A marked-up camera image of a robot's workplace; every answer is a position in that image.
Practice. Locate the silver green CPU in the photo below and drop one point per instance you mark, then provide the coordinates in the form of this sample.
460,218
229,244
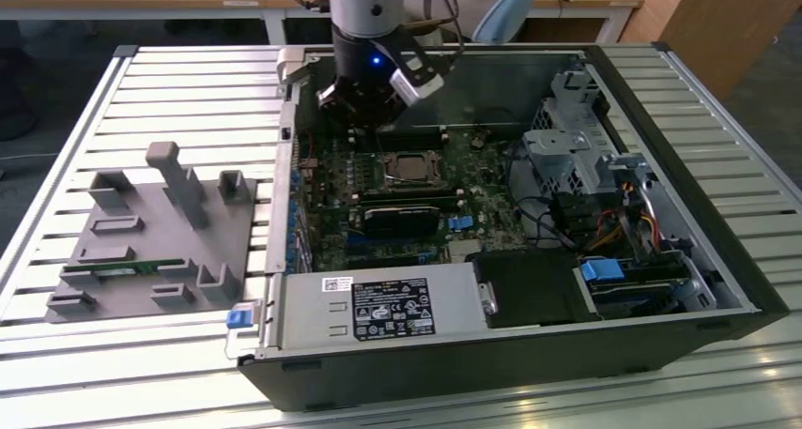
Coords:
414,168

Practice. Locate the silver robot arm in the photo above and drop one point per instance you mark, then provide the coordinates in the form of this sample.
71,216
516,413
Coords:
366,6

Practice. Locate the CPU socket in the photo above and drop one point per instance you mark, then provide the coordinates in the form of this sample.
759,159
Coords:
388,184

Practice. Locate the black plastic cover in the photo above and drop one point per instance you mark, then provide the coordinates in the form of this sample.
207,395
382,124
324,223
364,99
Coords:
533,288

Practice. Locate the silver coin cell battery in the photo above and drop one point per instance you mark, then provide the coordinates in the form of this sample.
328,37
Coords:
477,142

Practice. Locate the black graphics card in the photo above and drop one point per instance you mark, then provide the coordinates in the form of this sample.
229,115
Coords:
401,222

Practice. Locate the metal drive cage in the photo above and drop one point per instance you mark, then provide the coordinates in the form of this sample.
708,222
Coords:
552,142

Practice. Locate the green motherboard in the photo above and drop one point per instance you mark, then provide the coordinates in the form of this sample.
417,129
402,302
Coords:
496,203

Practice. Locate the blue plastic clip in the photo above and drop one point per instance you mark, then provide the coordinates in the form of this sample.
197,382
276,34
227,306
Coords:
460,223

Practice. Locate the silver finned heatsink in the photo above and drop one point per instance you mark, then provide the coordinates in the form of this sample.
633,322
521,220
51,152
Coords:
465,249

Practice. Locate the grey parts rack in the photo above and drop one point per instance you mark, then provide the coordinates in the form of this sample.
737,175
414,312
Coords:
157,241

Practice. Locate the grey power supply unit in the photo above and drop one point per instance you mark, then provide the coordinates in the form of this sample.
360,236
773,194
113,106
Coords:
314,316

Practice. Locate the green RAM stick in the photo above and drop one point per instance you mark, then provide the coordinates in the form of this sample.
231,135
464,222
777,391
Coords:
157,265

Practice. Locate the blue case latch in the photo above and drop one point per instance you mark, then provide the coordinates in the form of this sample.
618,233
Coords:
238,318

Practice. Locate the blue disk carrier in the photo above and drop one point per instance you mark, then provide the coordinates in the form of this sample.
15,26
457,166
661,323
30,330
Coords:
601,270

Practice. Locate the wooden cabinet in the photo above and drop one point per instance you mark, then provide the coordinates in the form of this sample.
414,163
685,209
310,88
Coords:
721,25

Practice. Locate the black open PC case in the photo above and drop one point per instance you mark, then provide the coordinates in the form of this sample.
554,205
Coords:
438,377

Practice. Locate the metal disk bay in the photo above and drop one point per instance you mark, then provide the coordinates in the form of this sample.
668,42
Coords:
696,293

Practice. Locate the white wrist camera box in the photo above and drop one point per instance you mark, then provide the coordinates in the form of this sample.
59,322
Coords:
417,88

